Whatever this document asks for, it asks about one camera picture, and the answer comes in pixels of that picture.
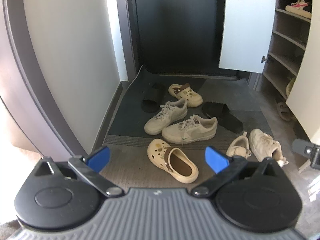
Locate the tan slide sandal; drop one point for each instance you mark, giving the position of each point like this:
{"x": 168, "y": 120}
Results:
{"x": 283, "y": 111}

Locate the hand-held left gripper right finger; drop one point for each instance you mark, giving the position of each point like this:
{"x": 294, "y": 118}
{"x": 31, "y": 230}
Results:
{"x": 215, "y": 158}

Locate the shoe cabinet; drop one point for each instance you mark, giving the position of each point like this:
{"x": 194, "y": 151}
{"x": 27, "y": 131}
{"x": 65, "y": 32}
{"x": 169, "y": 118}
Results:
{"x": 285, "y": 60}

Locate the grey door frame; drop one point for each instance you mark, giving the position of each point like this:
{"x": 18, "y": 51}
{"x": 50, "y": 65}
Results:
{"x": 126, "y": 30}

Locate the pale yellow-green shoe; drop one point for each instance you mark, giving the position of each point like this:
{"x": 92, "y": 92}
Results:
{"x": 290, "y": 87}

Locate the pink sliding door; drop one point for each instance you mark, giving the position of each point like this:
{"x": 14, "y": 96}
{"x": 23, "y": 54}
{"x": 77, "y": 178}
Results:
{"x": 15, "y": 105}

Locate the red and white sneaker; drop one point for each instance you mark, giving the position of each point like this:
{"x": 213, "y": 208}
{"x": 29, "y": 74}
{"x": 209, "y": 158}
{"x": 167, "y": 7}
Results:
{"x": 297, "y": 7}

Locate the black entrance door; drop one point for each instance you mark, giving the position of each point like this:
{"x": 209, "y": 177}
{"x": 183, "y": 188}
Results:
{"x": 175, "y": 30}

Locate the black slide sandal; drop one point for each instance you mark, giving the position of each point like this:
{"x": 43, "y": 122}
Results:
{"x": 152, "y": 100}
{"x": 225, "y": 118}

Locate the white mesh sneaker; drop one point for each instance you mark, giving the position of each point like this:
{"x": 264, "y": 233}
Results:
{"x": 262, "y": 142}
{"x": 237, "y": 147}

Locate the grey door mat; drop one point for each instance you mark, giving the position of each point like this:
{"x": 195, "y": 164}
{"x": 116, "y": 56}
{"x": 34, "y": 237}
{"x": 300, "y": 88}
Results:
{"x": 130, "y": 120}

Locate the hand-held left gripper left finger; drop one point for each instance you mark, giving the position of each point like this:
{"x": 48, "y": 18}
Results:
{"x": 98, "y": 158}

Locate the white perforated leather sneaker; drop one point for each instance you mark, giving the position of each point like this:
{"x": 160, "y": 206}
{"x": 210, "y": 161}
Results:
{"x": 200, "y": 130}
{"x": 172, "y": 112}

